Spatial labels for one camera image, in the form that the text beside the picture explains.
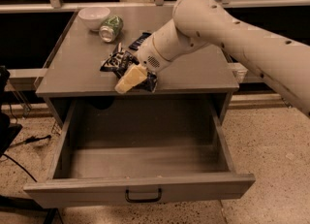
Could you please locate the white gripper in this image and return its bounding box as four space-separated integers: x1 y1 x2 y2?
115 33 171 94

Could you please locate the blue chip bag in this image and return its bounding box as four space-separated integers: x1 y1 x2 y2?
100 44 157 92

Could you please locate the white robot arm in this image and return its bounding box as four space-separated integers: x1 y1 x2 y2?
115 0 310 115

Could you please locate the open grey top drawer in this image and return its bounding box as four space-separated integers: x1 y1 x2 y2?
24 96 255 208

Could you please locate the dark blue snack bar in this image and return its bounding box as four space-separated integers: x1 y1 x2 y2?
129 32 150 51

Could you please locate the green soda can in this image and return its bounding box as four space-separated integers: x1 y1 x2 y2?
99 16 123 43

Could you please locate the grey cabinet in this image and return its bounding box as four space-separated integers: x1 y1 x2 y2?
36 6 238 124

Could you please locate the white bowl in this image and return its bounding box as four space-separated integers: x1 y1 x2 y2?
77 7 110 31

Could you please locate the black equipment at left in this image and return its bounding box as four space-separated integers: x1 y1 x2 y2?
0 65 23 158

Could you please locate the black cable on floor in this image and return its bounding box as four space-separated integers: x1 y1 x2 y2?
0 134 52 183

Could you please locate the black drawer handle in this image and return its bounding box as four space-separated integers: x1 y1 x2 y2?
125 188 162 204

